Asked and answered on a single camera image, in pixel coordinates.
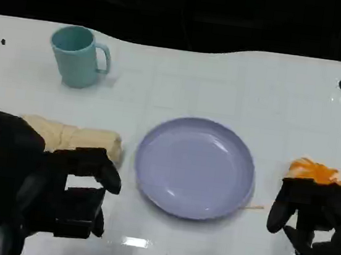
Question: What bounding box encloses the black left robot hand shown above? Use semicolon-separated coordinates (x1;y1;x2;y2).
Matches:
11;138;127;246

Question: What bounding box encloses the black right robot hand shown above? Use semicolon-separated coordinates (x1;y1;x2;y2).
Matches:
263;173;341;255

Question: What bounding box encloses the beige towel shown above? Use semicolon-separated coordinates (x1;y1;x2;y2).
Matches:
17;113;128;169

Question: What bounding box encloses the orange and white bread roll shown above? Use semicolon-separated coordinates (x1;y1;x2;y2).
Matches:
285;153;341;189

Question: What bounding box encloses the pale green mug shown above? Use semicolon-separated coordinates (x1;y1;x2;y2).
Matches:
44;23;116;93

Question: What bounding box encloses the lilac plate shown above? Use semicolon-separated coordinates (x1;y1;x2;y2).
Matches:
128;111;262;227

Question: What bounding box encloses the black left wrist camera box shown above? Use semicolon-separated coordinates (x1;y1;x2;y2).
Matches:
0;109;50;242

